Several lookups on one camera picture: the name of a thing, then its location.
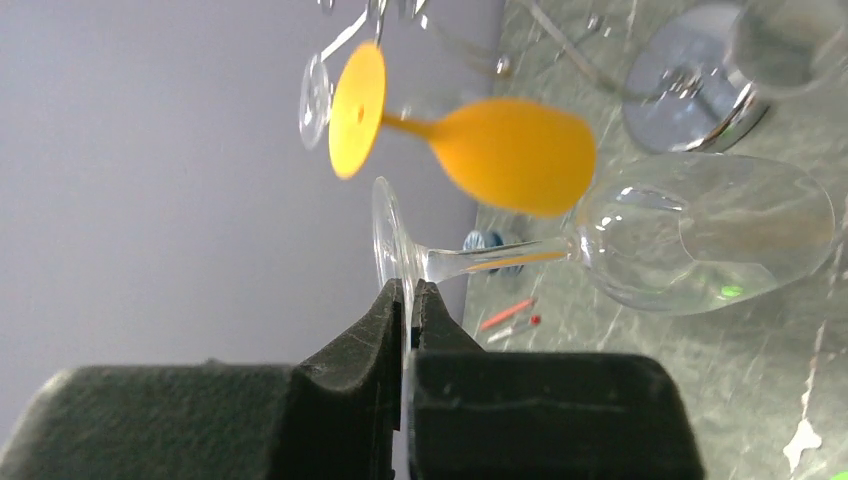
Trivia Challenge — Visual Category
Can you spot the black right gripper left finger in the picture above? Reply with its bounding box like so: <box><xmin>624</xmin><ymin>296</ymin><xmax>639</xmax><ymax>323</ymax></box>
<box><xmin>1</xmin><ymin>280</ymin><xmax>404</xmax><ymax>479</ymax></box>

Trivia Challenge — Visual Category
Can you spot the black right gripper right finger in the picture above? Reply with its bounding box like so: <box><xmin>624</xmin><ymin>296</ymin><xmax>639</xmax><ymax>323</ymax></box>
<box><xmin>408</xmin><ymin>281</ymin><xmax>704</xmax><ymax>479</ymax></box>

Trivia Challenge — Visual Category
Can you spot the orange plastic goblet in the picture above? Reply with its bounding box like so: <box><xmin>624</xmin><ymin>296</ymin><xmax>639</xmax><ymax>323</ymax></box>
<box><xmin>328</xmin><ymin>42</ymin><xmax>597</xmax><ymax>216</ymax></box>

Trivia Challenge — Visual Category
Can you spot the clear wine glass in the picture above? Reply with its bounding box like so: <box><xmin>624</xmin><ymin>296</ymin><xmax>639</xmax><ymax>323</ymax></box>
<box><xmin>370</xmin><ymin>152</ymin><xmax>837</xmax><ymax>362</ymax></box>
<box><xmin>298</xmin><ymin>54</ymin><xmax>333</xmax><ymax>150</ymax></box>

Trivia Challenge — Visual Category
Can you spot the chrome wine glass rack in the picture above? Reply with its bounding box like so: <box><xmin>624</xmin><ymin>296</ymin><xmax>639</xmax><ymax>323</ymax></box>
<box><xmin>316</xmin><ymin>0</ymin><xmax>848</xmax><ymax>155</ymax></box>

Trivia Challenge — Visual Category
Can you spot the white pen red cap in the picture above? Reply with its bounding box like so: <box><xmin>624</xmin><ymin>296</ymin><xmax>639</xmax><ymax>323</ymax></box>
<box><xmin>486</xmin><ymin>315</ymin><xmax>541</xmax><ymax>344</ymax></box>

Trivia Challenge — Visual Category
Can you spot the small blue white jar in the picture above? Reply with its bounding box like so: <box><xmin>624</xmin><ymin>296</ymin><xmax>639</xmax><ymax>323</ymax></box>
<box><xmin>462</xmin><ymin>228</ymin><xmax>528</xmax><ymax>276</ymax></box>

